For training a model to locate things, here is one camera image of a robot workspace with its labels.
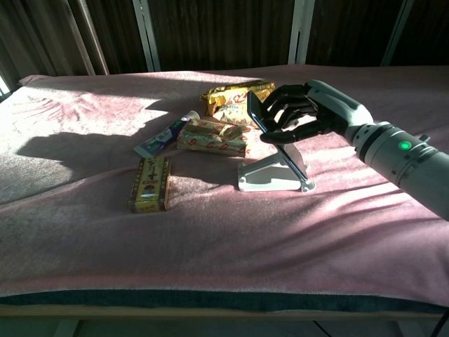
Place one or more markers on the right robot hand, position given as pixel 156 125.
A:
pixel 315 109

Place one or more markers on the black smartphone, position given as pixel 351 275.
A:
pixel 261 119

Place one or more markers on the white phone stand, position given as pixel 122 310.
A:
pixel 270 173

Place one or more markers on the pale yellow snack packet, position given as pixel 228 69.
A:
pixel 233 114

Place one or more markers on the gold snack packet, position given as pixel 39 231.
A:
pixel 231 94

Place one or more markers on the yellow red-patterned snack bag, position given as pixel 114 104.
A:
pixel 210 138

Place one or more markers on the toothpaste tube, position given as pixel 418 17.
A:
pixel 165 138

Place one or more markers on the pink blanket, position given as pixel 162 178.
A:
pixel 210 228

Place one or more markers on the yellow rectangular box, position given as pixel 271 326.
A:
pixel 150 184

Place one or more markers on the dark blue mattress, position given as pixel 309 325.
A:
pixel 210 298

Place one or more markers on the white metal frame post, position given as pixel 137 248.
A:
pixel 147 35
pixel 93 36
pixel 301 31
pixel 396 33

